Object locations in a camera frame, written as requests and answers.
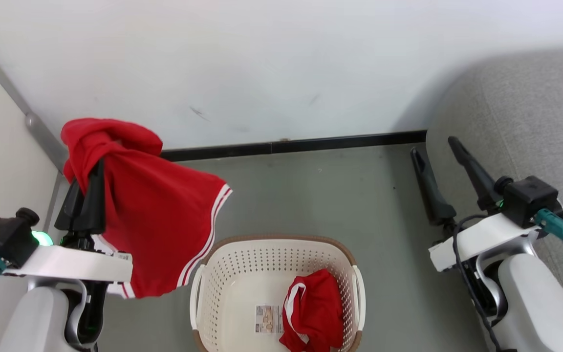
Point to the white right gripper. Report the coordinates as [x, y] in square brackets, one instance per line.
[482, 237]

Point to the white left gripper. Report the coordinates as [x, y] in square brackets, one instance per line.
[76, 264]

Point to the red shirt with striped hem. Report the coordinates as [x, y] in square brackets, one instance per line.
[154, 215]

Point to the red garment with white lettering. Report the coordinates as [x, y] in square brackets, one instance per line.
[315, 313]

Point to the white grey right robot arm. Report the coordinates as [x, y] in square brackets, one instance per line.
[540, 303]

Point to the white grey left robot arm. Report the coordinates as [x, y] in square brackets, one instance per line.
[37, 318]

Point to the cream perforated laundry basket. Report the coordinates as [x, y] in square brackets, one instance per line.
[242, 283]

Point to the grey fabric sofa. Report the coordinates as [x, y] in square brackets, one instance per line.
[530, 122]

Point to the black baseboard strip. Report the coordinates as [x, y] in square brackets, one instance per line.
[291, 145]

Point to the paper barcode label sticker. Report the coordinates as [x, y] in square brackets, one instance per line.
[268, 319]

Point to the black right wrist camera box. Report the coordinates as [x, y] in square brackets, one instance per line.
[530, 198]

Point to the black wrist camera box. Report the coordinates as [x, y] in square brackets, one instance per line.
[5, 237]
[530, 198]

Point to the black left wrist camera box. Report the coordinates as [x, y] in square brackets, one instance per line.
[5, 237]

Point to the grey metal wall rail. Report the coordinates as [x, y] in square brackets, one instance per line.
[22, 110]

